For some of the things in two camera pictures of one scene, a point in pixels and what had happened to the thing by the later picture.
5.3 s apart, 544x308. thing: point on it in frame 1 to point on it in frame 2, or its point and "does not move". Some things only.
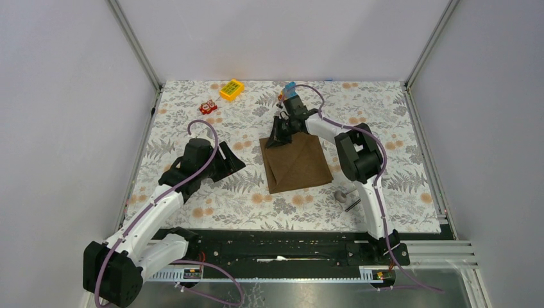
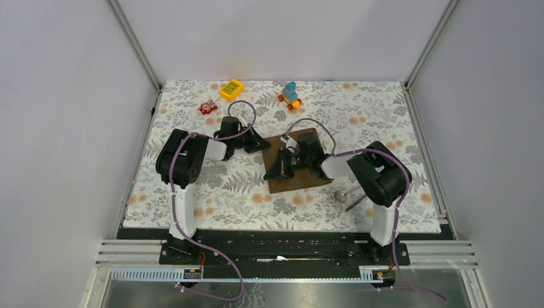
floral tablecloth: (241, 203) does not move
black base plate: (261, 248) does not move
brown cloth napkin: (300, 163) does not move
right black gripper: (276, 138) to (280, 170)
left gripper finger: (224, 163) to (258, 142)
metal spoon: (340, 196) does not move
